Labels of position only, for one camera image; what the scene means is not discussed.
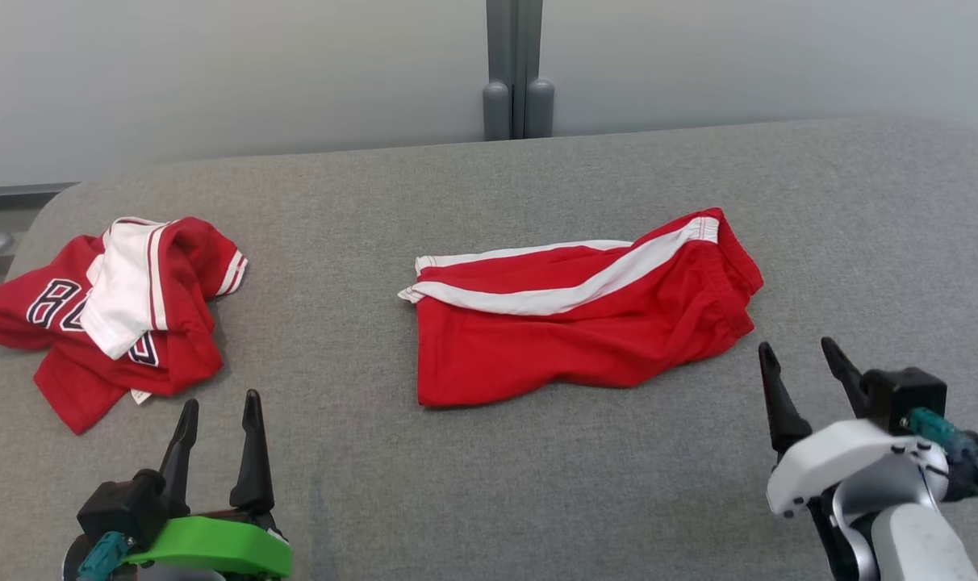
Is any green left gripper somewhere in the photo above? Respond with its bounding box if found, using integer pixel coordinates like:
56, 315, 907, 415
122, 389, 294, 581

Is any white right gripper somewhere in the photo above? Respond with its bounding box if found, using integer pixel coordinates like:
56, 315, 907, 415
758, 336, 951, 519

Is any red basketball jersey white trim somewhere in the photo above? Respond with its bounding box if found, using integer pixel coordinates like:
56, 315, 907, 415
0, 215, 249, 436

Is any red shorts white stripe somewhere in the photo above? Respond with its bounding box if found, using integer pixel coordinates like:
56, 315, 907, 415
398, 207, 765, 408

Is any teal right camera connector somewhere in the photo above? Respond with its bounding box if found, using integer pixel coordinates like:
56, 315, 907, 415
909, 408, 974, 461

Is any teal camera connector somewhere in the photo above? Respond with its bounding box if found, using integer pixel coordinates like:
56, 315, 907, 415
76, 531, 135, 581
909, 408, 974, 461

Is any teal left camera connector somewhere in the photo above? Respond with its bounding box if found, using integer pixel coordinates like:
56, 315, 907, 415
76, 531, 135, 581

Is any grey partition rail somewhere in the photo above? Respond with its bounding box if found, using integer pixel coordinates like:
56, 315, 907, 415
0, 182, 80, 200

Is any grey double partition post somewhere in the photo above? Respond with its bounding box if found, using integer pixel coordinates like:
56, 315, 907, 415
483, 0, 555, 141

